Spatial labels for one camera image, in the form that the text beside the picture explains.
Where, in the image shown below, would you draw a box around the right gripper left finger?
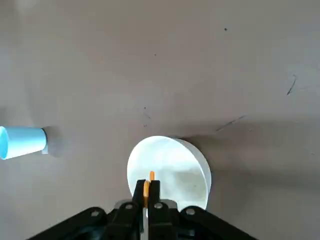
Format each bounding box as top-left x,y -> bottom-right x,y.
24,178 -> 147,240

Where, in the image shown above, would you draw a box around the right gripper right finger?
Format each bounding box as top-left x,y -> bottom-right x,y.
147,179 -> 259,240

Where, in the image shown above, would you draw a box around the orange brush white bristles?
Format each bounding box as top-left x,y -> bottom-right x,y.
143,170 -> 157,209

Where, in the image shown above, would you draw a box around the light blue plastic cup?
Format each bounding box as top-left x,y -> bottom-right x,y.
0,125 -> 49,161

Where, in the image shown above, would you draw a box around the white bowl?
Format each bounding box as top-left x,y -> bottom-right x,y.
126,135 -> 213,219

